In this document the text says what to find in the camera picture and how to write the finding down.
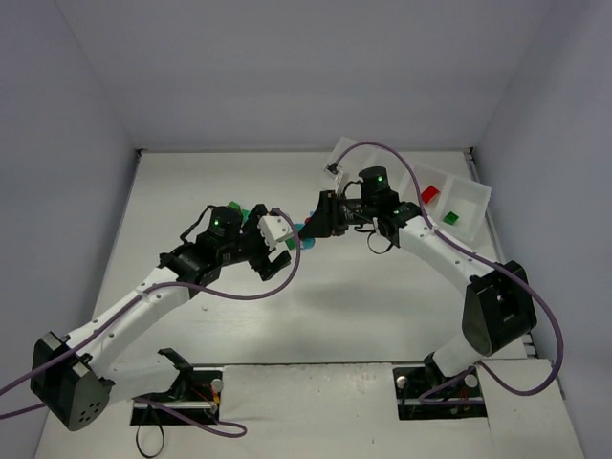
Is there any teal green printed lego brick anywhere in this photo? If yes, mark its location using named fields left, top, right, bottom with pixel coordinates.
left=285, top=223, right=316, bottom=251

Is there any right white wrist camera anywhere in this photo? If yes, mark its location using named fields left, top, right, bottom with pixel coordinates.
left=323, top=163, right=349, bottom=194

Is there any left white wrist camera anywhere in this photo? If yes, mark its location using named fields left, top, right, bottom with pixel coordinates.
left=257, top=215, right=294, bottom=250

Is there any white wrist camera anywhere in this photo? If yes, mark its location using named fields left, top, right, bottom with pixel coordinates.
left=323, top=163, right=349, bottom=194
left=257, top=215, right=294, bottom=250

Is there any small green lego brick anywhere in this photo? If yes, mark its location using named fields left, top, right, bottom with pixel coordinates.
left=443, top=211, right=459, bottom=225

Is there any clear four-compartment tray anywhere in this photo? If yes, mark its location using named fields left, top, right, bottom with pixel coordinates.
left=324, top=137, right=492, bottom=246

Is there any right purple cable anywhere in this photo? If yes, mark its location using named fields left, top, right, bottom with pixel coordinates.
left=332, top=141, right=564, bottom=401

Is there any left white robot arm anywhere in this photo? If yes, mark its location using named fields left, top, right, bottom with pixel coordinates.
left=28, top=205, right=298, bottom=431

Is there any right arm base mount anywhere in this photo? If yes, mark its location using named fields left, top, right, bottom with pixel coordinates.
left=392, top=366, right=488, bottom=422

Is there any red rounded lego brick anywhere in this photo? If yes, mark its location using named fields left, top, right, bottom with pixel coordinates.
left=421, top=186, right=441, bottom=205

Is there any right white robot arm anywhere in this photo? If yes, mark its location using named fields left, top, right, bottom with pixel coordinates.
left=299, top=166, right=537, bottom=378

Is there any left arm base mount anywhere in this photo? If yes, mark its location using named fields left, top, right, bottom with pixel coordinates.
left=130, top=348, right=224, bottom=426

